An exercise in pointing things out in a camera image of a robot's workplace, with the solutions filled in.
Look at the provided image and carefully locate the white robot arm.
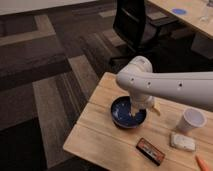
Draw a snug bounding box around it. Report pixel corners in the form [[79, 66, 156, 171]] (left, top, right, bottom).
[[116, 56, 213, 116]]

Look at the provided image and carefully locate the orange carrot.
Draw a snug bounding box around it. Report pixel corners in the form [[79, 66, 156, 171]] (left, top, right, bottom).
[[195, 156, 210, 171]]

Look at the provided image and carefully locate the black office chair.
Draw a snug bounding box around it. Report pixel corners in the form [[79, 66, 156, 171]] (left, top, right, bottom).
[[109, 0, 181, 66]]

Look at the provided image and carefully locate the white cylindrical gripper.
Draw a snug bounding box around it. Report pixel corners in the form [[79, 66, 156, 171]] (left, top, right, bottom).
[[130, 93, 161, 116]]

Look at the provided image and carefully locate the clear drinking glass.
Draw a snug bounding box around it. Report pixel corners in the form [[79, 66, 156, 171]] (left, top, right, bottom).
[[200, 0, 213, 22]]

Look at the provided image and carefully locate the orange and black snack bar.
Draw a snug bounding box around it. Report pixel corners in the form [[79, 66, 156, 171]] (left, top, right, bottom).
[[136, 138, 165, 166]]

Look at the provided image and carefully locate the dark blue ceramic bowl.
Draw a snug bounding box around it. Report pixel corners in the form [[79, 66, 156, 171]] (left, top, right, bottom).
[[111, 96, 147, 129]]

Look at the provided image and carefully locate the blue round coaster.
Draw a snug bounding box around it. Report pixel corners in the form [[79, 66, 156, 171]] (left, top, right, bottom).
[[172, 8, 187, 15]]

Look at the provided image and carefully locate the white paper cup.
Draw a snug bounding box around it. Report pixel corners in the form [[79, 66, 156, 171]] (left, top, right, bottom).
[[177, 108, 207, 133]]

